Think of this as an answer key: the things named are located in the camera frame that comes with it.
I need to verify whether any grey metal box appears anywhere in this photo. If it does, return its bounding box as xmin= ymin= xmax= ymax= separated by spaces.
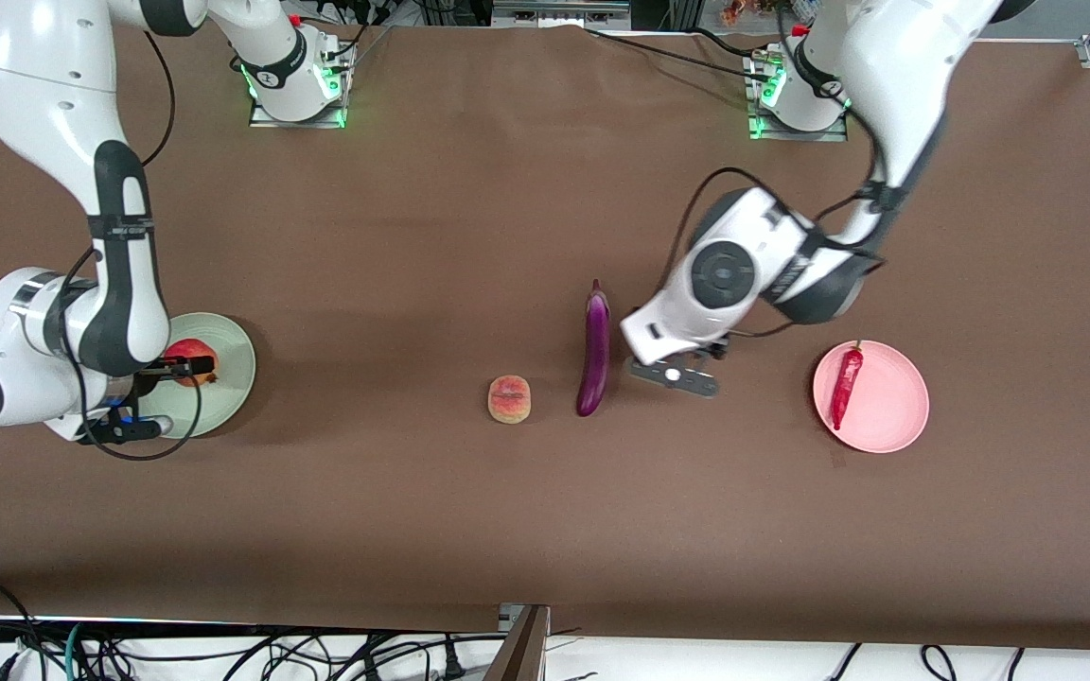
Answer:
xmin=493 ymin=0 xmax=631 ymax=27

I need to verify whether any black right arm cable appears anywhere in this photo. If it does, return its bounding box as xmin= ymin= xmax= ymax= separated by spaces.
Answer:
xmin=58 ymin=28 xmax=203 ymax=463

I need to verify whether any brown table cover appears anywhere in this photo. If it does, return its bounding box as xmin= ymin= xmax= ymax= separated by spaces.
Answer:
xmin=0 ymin=24 xmax=1090 ymax=654

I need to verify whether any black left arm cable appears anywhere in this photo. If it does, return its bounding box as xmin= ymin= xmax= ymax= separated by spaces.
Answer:
xmin=660 ymin=113 xmax=887 ymax=339

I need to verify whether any pink round plate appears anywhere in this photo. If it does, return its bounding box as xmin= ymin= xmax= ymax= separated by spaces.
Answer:
xmin=812 ymin=340 xmax=930 ymax=455

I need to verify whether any red pomegranate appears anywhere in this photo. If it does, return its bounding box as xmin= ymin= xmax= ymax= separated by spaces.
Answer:
xmin=164 ymin=339 xmax=220 ymax=388

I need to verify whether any black cable on table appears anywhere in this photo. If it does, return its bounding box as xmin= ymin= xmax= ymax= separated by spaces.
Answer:
xmin=583 ymin=26 xmax=764 ymax=81

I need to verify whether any yellow pink peach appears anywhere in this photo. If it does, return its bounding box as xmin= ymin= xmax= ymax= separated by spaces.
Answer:
xmin=488 ymin=375 xmax=533 ymax=425

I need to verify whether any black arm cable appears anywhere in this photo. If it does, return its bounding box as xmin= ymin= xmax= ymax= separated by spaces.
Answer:
xmin=58 ymin=28 xmax=203 ymax=463
xmin=660 ymin=113 xmax=887 ymax=339

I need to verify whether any long purple eggplant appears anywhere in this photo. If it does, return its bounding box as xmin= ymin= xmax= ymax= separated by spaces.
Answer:
xmin=576 ymin=278 xmax=612 ymax=418

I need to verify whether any pale green round plate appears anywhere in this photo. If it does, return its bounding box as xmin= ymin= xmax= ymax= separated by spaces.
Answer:
xmin=133 ymin=312 xmax=257 ymax=439

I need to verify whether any red chili pepper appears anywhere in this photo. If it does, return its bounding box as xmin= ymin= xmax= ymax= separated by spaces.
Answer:
xmin=830 ymin=340 xmax=865 ymax=432

